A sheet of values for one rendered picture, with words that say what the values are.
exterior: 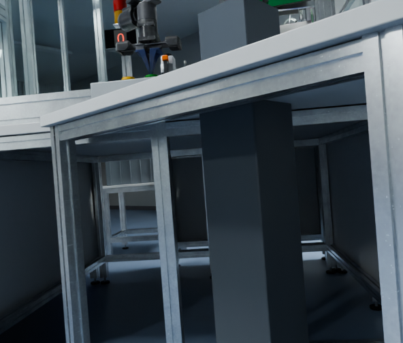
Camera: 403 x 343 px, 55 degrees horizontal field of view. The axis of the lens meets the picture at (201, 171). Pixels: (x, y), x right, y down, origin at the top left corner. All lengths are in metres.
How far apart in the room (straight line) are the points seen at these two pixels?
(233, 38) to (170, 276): 0.66
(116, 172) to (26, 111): 2.07
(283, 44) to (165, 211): 0.68
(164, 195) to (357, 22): 0.76
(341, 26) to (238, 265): 0.57
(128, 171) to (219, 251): 2.45
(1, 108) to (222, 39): 0.77
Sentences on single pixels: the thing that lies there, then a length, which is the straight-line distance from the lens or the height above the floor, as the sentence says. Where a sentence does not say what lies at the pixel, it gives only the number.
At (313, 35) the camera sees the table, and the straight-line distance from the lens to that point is 0.54.
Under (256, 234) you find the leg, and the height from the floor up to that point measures 0.54.
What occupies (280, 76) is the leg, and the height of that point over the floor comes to 0.81.
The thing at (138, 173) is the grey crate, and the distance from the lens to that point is 3.30.
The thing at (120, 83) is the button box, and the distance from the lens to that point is 1.16.
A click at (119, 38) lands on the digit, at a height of 1.20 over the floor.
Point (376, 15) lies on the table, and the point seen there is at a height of 0.84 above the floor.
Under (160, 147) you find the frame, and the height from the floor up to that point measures 0.76.
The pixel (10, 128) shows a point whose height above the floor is 0.85.
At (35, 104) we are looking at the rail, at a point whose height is 0.93.
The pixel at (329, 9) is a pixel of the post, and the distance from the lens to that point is 2.63.
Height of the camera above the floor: 0.68
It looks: level
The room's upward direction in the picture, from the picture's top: 4 degrees counter-clockwise
